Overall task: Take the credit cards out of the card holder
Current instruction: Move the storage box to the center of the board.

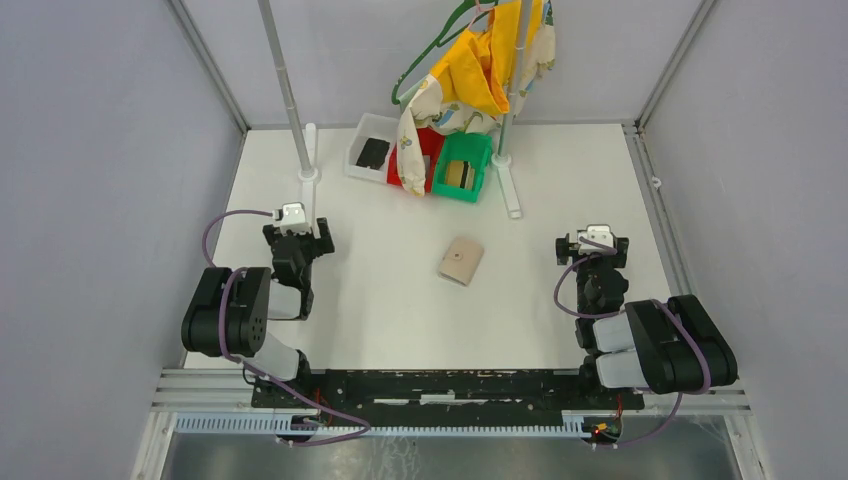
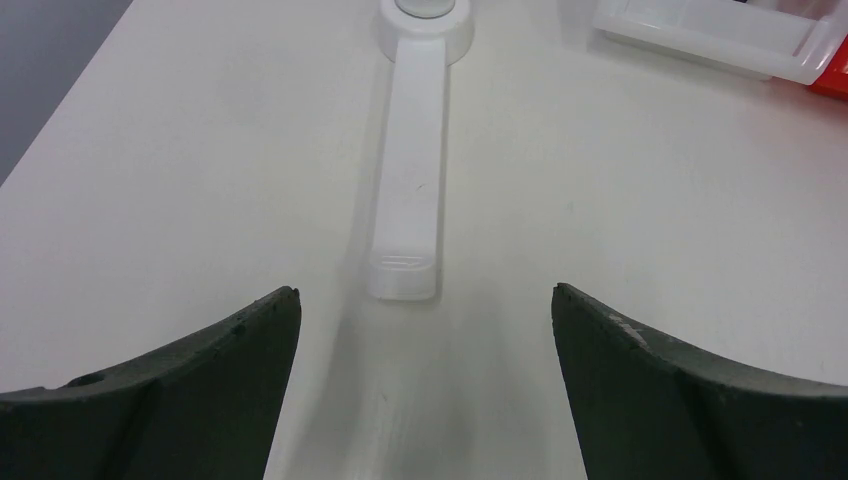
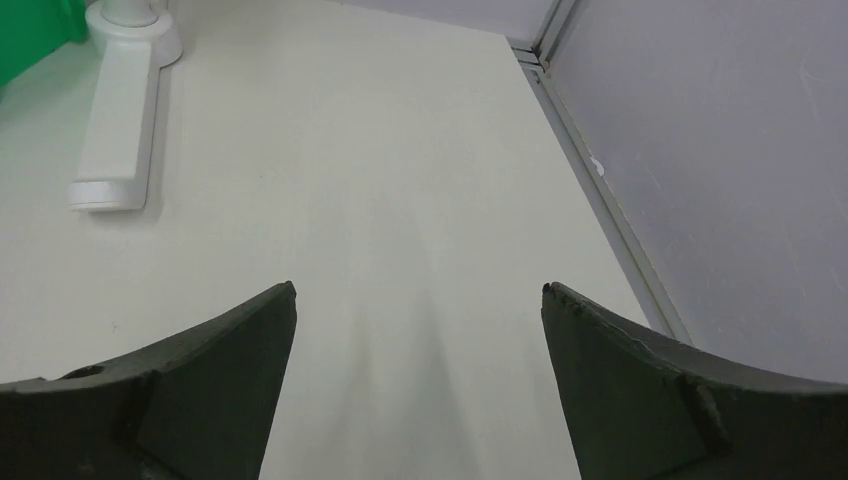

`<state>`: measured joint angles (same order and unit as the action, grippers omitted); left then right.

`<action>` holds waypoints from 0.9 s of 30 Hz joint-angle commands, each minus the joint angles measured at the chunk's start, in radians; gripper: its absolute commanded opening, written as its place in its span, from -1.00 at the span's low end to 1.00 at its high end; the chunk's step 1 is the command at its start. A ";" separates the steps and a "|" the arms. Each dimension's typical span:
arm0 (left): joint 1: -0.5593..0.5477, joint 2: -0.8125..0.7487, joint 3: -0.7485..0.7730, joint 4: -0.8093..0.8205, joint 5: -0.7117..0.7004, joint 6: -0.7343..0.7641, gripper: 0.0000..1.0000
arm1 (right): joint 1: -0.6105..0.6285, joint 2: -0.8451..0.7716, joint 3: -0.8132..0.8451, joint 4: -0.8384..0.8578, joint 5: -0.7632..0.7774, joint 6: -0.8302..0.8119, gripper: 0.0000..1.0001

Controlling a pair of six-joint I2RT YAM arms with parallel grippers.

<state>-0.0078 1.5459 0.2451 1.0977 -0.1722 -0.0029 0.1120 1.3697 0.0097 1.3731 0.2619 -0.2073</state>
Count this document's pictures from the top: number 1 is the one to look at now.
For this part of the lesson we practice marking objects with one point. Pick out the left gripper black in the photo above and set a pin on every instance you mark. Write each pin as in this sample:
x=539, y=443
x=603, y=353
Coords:
x=319, y=246

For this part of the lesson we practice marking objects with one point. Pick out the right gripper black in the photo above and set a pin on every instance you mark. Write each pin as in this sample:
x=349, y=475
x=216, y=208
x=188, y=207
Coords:
x=565, y=249

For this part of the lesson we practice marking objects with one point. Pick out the beige card holder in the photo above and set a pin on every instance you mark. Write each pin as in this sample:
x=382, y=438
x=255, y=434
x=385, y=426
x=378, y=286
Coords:
x=461, y=260

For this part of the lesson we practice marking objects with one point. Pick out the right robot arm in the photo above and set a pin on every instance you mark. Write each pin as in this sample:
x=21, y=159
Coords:
x=670, y=346

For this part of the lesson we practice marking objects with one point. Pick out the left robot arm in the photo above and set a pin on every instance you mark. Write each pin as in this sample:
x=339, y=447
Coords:
x=229, y=312

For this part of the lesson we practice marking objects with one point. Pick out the black card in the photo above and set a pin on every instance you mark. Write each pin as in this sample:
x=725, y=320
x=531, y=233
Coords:
x=373, y=154

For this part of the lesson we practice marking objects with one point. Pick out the gold card with stripe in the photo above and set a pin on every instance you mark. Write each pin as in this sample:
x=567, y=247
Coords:
x=460, y=174

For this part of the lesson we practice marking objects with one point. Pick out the left white rack foot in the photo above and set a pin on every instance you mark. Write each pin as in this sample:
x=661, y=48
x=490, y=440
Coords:
x=309, y=179

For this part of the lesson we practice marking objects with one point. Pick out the left metal rack pole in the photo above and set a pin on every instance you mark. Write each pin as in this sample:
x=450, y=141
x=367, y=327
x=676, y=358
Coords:
x=280, y=67

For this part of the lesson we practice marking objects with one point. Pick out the metal rack pole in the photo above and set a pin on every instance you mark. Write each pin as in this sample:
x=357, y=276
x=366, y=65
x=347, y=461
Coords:
x=526, y=7
x=280, y=67

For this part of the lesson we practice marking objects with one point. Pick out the clear plastic bin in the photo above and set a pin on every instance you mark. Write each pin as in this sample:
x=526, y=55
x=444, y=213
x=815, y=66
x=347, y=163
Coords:
x=376, y=126

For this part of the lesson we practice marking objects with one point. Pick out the right metal rack pole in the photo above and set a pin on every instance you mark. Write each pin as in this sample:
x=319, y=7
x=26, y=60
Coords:
x=526, y=7

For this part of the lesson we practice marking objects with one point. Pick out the green plastic bin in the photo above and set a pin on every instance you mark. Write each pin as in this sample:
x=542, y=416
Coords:
x=474, y=148

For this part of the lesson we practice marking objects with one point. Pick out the red plastic bin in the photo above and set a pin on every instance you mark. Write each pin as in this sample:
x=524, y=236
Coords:
x=412, y=161

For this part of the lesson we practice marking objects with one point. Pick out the yellow patterned garment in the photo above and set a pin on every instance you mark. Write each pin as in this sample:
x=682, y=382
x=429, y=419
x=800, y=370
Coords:
x=467, y=89

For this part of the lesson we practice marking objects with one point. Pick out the green clothes hanger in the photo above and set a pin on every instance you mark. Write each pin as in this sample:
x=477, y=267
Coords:
x=474, y=11

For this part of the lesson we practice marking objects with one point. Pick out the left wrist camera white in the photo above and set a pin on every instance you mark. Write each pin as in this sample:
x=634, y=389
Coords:
x=292, y=219

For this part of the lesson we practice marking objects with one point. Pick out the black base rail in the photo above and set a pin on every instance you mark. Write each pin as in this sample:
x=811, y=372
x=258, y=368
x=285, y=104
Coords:
x=462, y=398

